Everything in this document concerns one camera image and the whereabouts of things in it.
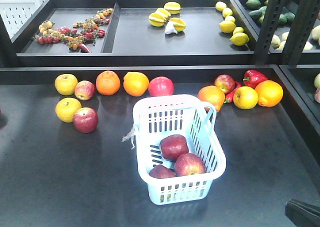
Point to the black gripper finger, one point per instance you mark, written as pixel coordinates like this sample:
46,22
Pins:
302,214

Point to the light blue plastic basket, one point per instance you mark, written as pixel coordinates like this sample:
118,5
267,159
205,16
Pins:
155,118

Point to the dark red apple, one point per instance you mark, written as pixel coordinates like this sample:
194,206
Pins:
173,146

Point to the red yellow apple bottom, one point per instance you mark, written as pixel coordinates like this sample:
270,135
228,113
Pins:
161,172

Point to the orange right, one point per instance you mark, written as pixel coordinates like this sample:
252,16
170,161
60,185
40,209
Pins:
270,93

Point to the orange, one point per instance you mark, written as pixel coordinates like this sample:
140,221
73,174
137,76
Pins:
270,93
135,83
108,83
212,94

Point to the red bell pepper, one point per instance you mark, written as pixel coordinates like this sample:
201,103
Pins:
253,77

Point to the red apple behind oranges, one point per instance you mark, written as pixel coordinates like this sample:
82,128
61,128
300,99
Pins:
225,82

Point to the pink red round apple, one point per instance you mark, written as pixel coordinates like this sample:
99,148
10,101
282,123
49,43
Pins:
161,86

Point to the orange back centre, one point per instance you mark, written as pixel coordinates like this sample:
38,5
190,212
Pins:
135,83

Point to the white garlic bulb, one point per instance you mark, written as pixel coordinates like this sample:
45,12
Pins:
170,28

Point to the orange back left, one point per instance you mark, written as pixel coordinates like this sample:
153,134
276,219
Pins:
108,83

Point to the yellow starfruit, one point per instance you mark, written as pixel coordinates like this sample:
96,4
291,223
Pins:
172,7

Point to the pink red small apple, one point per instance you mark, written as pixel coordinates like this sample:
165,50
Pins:
84,90

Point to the yellow apple front left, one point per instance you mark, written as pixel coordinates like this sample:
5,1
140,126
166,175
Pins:
66,108

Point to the yellow apple back left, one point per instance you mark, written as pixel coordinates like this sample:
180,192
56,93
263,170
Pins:
65,84

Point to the black fruit tray rack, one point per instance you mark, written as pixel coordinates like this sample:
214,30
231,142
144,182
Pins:
130,39

